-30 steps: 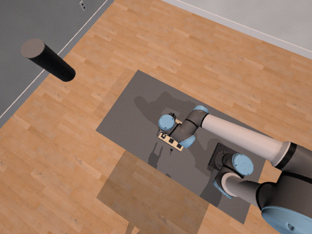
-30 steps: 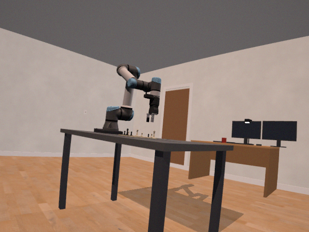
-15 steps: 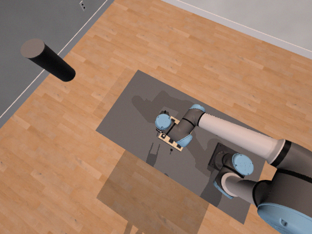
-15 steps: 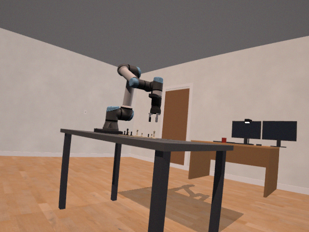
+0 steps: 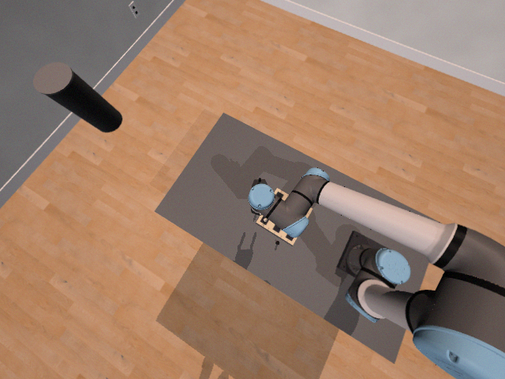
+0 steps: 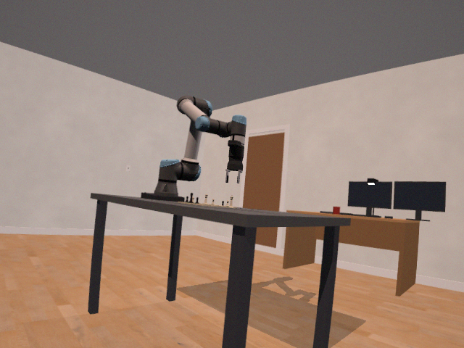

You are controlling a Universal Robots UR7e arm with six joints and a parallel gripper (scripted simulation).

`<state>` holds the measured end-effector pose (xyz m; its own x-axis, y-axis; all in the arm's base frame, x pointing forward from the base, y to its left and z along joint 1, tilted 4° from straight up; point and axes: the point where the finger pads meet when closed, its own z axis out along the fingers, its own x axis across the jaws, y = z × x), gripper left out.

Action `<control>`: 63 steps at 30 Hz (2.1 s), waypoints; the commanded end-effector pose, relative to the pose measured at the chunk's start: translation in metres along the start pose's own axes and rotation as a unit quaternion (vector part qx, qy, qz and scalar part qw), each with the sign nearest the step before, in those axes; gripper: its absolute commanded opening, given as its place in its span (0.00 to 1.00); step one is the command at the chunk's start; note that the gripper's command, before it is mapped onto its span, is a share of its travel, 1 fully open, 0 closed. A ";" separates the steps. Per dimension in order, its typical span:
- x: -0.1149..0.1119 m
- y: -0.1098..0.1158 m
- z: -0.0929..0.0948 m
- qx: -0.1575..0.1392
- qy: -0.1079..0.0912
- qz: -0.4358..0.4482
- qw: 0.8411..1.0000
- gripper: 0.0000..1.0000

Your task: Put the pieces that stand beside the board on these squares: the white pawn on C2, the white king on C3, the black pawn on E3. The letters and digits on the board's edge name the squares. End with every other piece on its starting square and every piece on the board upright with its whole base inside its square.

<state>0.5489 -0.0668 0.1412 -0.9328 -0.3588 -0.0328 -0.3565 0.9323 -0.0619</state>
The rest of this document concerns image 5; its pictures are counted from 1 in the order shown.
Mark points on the chessboard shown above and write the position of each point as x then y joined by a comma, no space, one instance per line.
272,227

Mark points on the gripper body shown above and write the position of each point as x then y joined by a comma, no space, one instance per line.
255,182

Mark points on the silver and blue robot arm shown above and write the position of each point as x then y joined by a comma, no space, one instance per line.
461,325

